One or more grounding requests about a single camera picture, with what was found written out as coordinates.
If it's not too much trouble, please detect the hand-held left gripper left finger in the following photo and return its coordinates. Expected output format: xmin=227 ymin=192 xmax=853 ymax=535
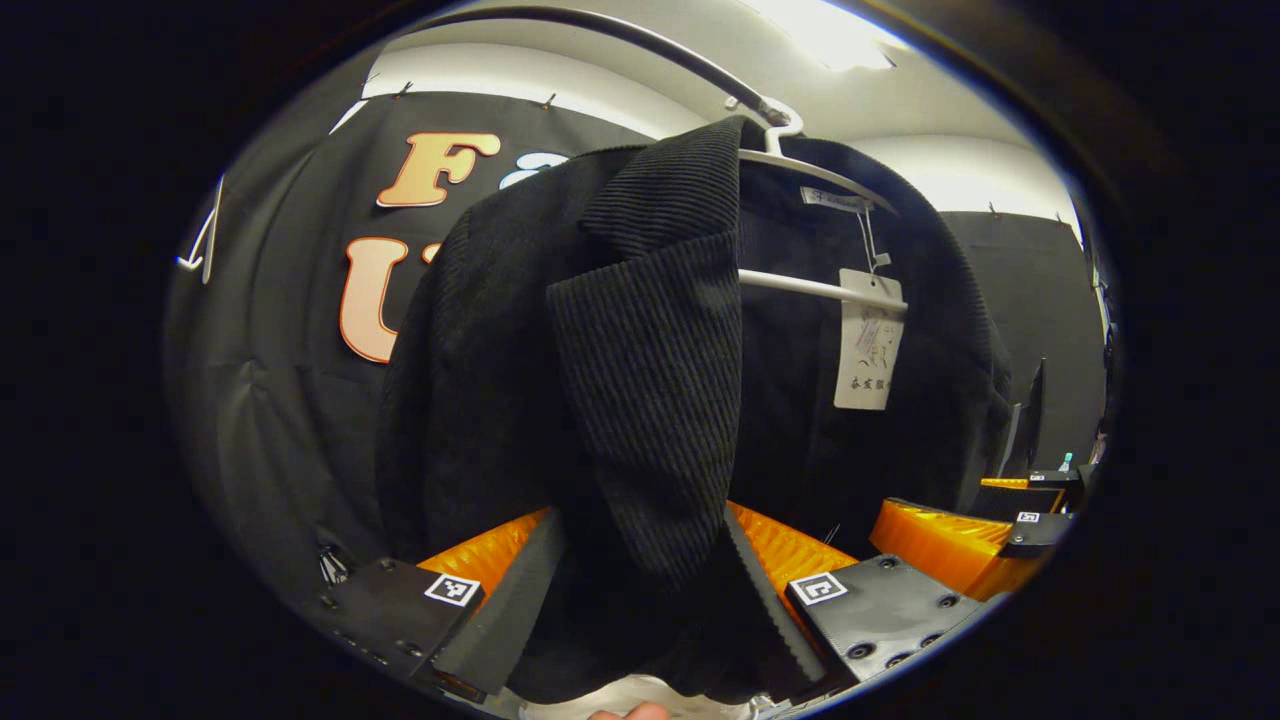
xmin=300 ymin=505 xmax=569 ymax=706

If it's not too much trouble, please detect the black backdrop cloth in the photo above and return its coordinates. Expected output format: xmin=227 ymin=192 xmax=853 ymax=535
xmin=165 ymin=90 xmax=1109 ymax=601

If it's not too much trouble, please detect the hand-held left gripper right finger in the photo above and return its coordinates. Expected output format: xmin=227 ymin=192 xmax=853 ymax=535
xmin=720 ymin=500 xmax=1003 ymax=701

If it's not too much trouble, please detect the white clothes hanger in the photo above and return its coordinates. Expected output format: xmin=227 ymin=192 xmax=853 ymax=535
xmin=176 ymin=175 xmax=225 ymax=287
xmin=736 ymin=98 xmax=909 ymax=313

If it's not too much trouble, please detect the black clothes rack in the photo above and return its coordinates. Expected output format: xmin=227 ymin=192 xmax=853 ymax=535
xmin=415 ymin=5 xmax=793 ymax=129

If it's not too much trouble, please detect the black ribbed jacket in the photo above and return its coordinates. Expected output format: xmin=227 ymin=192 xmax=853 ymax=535
xmin=375 ymin=115 xmax=1013 ymax=706

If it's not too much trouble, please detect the ceiling light panel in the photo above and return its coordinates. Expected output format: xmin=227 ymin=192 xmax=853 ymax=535
xmin=745 ymin=0 xmax=901 ymax=71

